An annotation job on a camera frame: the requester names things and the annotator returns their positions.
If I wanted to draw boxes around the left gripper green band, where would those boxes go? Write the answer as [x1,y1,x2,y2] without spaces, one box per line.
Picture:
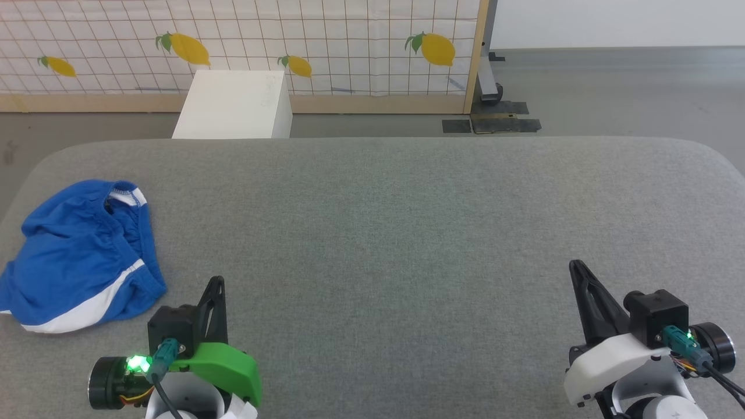
[87,278,262,409]

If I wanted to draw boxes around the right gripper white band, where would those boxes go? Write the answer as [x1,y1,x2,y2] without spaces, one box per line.
[563,260,737,408]

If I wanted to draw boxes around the blue shorts with white trim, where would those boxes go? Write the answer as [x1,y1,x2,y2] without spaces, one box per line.
[0,179,168,334]

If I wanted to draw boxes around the dark floor plate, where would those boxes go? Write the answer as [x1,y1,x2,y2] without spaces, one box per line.
[470,113,542,135]

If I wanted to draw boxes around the white box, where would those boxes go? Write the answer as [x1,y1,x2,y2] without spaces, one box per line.
[172,70,293,139]

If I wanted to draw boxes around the dark stand base mat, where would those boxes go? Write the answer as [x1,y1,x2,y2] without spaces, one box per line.
[471,101,529,115]

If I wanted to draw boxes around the lemon print partition panel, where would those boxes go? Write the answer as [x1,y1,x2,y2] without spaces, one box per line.
[0,0,489,114]

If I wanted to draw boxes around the left black cable teal plug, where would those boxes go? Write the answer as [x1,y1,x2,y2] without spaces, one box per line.
[143,338,184,419]

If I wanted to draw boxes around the black cable teal plug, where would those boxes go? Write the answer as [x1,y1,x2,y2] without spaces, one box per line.
[662,326,745,409]
[143,338,184,419]

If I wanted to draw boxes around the right black cable teal plug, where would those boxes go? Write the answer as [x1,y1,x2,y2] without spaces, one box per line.
[662,326,745,409]

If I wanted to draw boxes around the grey metal stand post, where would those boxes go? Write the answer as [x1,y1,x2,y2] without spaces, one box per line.
[476,0,505,105]

